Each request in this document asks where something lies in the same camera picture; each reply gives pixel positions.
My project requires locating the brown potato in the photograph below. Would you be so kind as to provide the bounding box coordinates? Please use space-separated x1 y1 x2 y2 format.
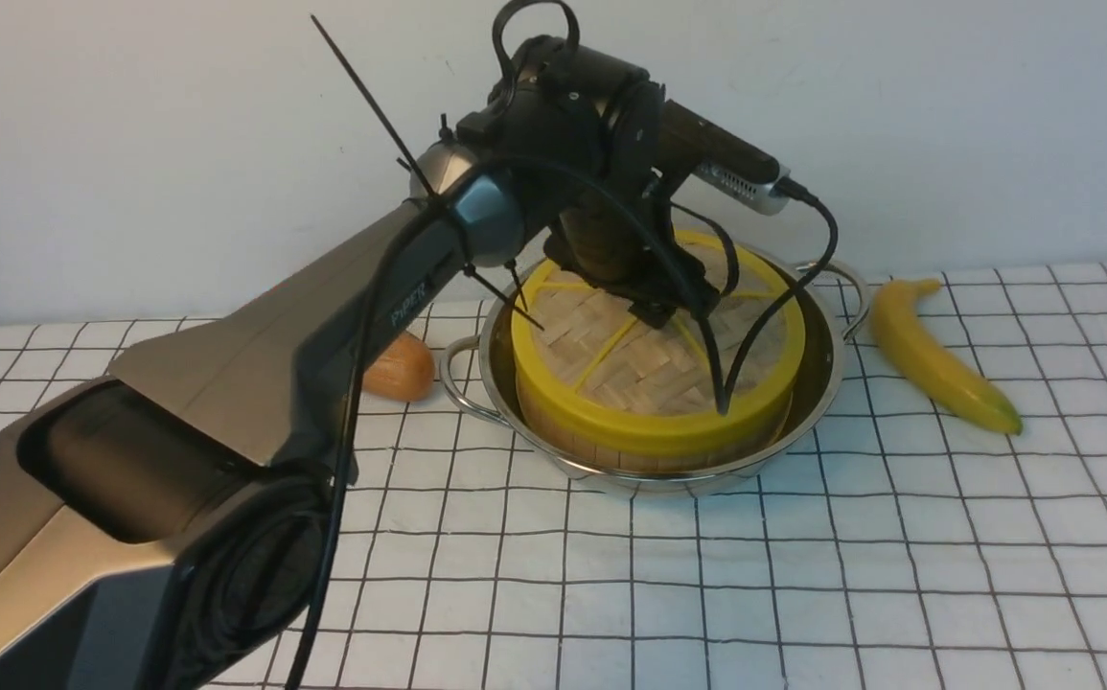
363 331 436 403

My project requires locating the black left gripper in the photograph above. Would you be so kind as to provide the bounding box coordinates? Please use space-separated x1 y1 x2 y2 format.
544 81 707 329

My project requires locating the yellow banana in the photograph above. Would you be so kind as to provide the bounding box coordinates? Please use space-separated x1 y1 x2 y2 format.
868 279 1024 435

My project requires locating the stainless steel pot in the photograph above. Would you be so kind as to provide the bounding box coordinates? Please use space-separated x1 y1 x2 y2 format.
435 261 873 498

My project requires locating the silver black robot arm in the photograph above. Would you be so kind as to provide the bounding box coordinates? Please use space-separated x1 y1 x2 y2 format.
0 37 664 689

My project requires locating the yellow rimmed bamboo steamer basket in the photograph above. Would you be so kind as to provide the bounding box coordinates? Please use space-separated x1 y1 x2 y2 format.
517 375 794 474

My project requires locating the woven bamboo steamer lid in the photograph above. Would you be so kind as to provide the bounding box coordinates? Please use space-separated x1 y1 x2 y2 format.
510 261 806 416

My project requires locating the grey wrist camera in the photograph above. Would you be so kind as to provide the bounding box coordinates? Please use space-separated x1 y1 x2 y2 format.
658 99 794 217

